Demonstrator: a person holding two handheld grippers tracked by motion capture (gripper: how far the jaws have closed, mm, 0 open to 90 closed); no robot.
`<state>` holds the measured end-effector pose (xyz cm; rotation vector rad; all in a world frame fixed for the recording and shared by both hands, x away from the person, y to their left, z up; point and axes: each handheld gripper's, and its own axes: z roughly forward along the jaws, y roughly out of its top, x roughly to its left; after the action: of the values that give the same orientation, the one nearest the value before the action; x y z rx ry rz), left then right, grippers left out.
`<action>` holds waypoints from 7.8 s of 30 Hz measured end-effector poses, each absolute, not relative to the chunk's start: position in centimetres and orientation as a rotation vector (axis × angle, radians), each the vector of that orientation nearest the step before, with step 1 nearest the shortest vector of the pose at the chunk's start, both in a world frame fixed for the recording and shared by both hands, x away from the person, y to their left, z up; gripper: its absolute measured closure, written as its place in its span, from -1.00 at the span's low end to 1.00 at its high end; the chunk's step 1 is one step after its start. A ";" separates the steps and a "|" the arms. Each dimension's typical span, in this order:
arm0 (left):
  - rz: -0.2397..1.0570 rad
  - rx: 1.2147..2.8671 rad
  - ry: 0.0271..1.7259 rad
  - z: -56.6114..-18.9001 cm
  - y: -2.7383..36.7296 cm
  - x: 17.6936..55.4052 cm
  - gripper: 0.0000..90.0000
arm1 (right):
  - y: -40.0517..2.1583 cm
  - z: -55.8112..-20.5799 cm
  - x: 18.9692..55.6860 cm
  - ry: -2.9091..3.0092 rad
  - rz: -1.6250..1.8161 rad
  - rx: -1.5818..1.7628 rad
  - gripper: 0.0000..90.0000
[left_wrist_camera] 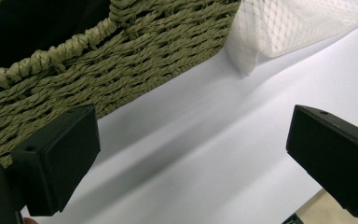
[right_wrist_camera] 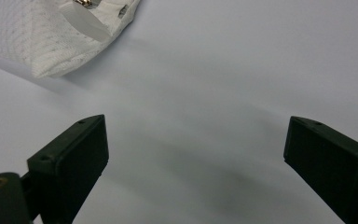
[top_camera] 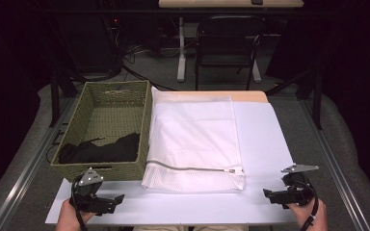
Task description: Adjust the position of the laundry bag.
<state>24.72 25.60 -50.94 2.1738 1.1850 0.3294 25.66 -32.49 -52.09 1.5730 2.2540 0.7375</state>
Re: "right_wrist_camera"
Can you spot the white table cover sheet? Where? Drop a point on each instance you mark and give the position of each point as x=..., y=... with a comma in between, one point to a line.
x=205, y=81

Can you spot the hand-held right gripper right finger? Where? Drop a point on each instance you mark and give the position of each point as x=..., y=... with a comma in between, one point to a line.
x=332, y=161

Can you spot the white mesh laundry bag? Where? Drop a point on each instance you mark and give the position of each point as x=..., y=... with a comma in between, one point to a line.
x=28, y=34

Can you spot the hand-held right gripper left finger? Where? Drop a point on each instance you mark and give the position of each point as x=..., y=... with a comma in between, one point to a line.
x=71, y=155

